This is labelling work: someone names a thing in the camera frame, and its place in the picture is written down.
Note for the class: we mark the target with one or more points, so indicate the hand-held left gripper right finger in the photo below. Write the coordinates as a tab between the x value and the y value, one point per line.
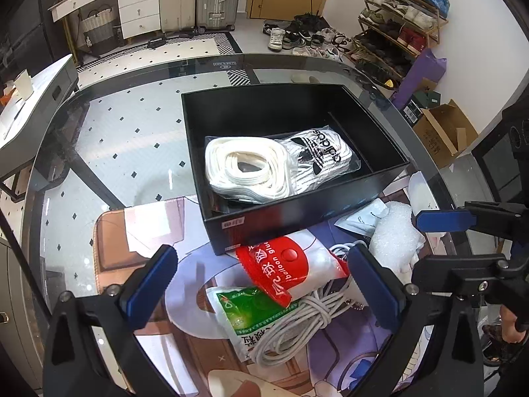
372	282

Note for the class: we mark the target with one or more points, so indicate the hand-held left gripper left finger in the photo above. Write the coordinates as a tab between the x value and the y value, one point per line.
152	286

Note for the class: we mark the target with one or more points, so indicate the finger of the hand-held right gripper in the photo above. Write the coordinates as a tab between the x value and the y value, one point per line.
446	220
454	269

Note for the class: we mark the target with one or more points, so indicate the white bubble wrap bag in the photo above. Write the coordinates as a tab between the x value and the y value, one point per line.
392	235

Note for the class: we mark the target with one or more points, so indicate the red white glue bag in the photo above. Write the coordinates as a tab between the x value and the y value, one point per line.
281	275

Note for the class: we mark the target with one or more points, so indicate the green medicine packet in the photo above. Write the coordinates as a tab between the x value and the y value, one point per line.
244	314

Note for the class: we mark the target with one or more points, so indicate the black cardboard box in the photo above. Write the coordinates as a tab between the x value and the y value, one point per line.
264	109

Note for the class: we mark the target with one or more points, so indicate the person's right forearm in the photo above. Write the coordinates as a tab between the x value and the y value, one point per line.
494	345

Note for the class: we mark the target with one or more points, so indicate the person's right hand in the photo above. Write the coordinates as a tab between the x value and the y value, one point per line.
514	324

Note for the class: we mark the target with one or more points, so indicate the small white sachet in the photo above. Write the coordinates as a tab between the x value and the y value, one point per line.
363	220

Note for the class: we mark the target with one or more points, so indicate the brown cardboard carton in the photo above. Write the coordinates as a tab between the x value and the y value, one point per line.
442	136

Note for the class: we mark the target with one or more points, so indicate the printed cartoon mat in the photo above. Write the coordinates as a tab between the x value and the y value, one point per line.
194	223

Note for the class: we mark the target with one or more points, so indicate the dark green small boxes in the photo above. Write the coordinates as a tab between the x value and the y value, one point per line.
421	105

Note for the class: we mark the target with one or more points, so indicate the purple bag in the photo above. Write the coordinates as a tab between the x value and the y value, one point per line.
421	74

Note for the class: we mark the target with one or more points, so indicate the metal table leg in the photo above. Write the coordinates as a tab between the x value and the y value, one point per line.
93	173

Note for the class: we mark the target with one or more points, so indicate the white shoelace bundle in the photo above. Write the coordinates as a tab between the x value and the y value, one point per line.
231	173

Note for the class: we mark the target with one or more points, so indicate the bagged white socks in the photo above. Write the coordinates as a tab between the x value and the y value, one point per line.
320	153

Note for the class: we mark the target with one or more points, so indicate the wooden shoe rack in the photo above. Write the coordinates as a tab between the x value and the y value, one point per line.
434	29

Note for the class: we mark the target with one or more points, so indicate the rows of stored shoes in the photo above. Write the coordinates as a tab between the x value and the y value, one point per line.
388	33

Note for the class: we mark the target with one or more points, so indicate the white side table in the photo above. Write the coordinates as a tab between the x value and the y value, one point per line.
37	107

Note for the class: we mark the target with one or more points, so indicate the black white patterned rug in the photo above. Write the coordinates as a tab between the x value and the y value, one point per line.
136	56

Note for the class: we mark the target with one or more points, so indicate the scattered shoes pile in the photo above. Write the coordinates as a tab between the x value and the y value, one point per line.
301	37

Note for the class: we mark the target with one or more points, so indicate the cream paper card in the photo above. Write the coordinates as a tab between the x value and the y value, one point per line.
22	84

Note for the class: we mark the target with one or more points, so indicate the small black floor object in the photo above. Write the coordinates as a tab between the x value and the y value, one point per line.
155	42

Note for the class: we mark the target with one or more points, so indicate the woven basket bag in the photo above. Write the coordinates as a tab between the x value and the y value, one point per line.
97	27

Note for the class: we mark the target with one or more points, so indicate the white drawer desk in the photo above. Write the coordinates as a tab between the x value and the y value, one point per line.
136	4

